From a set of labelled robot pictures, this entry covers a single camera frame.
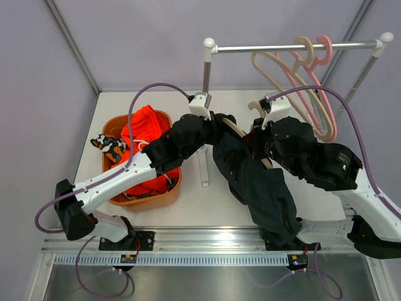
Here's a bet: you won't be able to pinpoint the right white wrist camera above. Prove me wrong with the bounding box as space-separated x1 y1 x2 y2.
259 93 291 130

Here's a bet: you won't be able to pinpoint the orange plastic basket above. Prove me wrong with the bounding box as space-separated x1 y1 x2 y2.
102 110 182 212

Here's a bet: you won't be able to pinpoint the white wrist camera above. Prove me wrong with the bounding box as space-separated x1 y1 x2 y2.
189 92 212 120
259 93 291 130

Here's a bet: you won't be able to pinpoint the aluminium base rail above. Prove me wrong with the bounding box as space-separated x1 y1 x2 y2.
40 225 383 267

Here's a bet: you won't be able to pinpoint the beige hanger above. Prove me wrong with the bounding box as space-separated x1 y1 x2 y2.
251 35 338 142
222 101 273 169

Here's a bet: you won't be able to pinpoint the camouflage patterned shorts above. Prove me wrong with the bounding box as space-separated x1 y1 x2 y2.
90 134 128 164

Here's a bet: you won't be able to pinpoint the orange shorts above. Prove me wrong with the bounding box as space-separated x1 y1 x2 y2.
112 105 179 199

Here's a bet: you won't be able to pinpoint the dark navy shorts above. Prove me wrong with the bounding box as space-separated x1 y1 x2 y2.
212 133 301 247

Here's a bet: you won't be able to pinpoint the pink plastic hanger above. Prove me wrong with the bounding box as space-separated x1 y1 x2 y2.
283 35 337 142

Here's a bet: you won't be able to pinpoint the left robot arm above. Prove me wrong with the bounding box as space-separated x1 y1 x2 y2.
55 114 235 250

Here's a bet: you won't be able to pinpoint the metal clothes rack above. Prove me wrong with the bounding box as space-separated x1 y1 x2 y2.
194 32 395 187

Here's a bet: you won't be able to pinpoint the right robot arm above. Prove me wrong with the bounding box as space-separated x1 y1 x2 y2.
243 117 400 260

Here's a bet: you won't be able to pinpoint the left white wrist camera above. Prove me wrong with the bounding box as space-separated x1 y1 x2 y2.
189 92 212 120

